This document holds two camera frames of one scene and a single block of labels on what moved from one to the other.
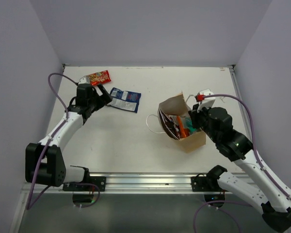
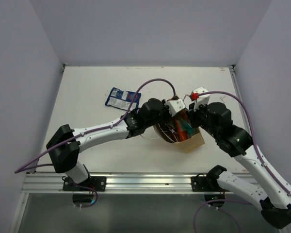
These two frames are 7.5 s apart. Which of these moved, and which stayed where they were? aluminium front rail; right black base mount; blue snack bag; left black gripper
Moved: left black gripper
Stayed: blue snack bag; aluminium front rail; right black base mount
